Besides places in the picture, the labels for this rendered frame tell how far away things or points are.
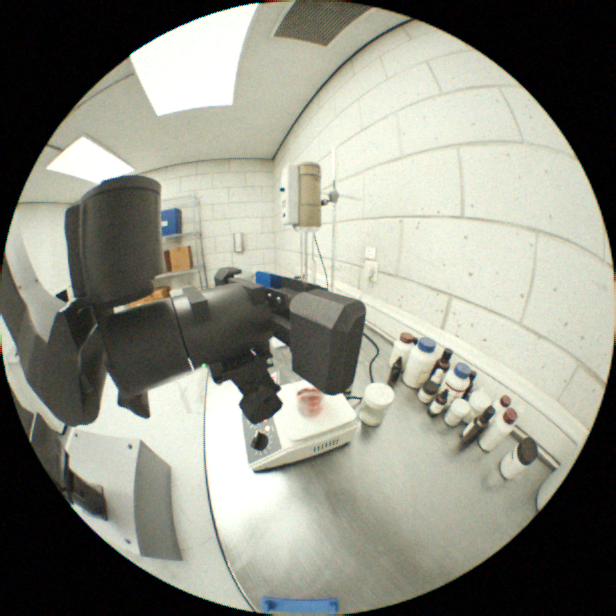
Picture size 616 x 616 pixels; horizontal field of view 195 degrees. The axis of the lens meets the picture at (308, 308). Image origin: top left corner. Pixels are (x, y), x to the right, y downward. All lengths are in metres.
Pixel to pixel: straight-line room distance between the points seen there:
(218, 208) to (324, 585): 2.87
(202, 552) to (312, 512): 0.20
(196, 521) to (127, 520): 0.13
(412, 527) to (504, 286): 0.53
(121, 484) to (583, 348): 0.85
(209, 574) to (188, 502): 0.15
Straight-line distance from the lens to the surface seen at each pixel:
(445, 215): 0.61
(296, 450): 0.32
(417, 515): 0.39
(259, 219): 2.66
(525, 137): 0.65
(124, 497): 0.34
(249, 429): 0.37
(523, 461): 0.49
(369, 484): 0.37
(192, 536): 0.40
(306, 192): 0.62
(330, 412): 0.32
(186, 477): 0.42
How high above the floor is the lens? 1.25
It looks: 22 degrees down
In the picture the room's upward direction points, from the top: straight up
